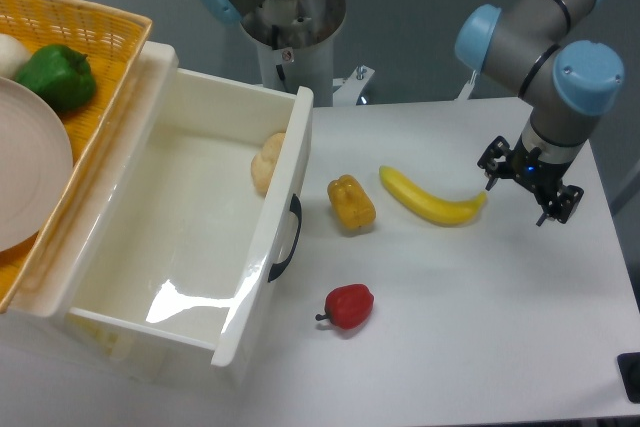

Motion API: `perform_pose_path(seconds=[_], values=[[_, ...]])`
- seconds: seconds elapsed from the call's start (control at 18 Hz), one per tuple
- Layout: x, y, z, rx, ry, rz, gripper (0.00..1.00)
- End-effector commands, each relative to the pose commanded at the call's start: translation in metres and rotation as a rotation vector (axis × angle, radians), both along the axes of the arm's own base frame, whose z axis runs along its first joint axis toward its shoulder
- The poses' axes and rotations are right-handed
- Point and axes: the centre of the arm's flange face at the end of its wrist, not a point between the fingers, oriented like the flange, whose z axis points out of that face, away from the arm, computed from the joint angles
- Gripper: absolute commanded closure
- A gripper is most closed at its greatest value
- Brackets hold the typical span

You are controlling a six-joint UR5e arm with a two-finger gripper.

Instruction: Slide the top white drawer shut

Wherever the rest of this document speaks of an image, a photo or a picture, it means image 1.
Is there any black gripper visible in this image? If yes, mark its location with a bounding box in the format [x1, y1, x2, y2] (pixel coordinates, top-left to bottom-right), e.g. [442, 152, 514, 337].
[477, 136, 584, 227]

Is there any white top drawer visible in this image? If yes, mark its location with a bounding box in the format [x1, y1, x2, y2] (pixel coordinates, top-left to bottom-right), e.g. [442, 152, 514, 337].
[65, 69, 314, 384]

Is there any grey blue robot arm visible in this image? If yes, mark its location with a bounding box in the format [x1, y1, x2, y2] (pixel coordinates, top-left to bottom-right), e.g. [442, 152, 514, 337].
[200, 0, 624, 223]

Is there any white drawer cabinet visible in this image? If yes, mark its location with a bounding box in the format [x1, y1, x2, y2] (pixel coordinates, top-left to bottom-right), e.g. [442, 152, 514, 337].
[1, 42, 179, 358]

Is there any yellow banana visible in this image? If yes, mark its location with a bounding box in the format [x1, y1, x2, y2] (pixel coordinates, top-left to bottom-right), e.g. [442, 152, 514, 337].
[378, 166, 487, 226]

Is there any yellow bell pepper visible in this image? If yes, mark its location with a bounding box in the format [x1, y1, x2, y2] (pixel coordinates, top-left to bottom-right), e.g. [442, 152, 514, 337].
[327, 174, 377, 236]

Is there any black corner object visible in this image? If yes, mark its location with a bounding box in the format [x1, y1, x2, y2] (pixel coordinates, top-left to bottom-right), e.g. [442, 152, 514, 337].
[617, 352, 640, 404]

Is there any red bell pepper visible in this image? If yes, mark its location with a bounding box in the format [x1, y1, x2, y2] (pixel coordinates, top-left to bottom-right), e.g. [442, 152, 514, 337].
[315, 284, 374, 330]

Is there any beige bread roll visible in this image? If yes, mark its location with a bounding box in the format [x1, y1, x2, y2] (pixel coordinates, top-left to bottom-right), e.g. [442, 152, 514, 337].
[250, 132, 285, 196]

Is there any orange woven basket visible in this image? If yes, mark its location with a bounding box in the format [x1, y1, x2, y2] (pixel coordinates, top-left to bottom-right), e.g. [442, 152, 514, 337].
[1, 0, 152, 311]

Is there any green bell pepper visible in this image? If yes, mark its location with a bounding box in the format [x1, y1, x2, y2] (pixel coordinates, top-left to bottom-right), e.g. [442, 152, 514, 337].
[14, 44, 97, 114]

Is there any pink plate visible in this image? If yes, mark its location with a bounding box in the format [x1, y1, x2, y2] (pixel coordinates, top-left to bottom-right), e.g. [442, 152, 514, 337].
[1, 79, 73, 251]

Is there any white round vegetable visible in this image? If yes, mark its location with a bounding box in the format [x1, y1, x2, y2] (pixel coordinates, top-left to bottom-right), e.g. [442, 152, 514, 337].
[0, 34, 31, 79]

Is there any black top drawer handle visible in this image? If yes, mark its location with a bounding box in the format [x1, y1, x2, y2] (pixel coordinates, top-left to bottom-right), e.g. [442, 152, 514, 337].
[267, 193, 303, 283]

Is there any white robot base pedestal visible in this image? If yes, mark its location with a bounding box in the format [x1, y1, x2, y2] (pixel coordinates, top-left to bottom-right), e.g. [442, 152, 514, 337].
[241, 0, 375, 107]

